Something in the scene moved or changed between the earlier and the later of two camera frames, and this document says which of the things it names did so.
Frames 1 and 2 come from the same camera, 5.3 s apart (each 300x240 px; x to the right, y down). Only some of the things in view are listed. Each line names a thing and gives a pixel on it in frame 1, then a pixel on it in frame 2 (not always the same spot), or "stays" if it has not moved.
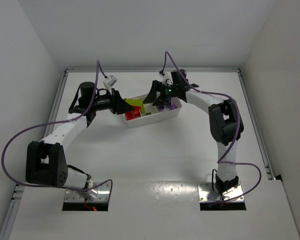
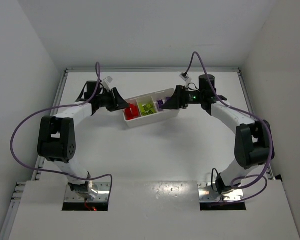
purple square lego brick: x=161 y=107 stays
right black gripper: x=161 y=90 -> x=179 y=97
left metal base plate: x=75 y=196 stays
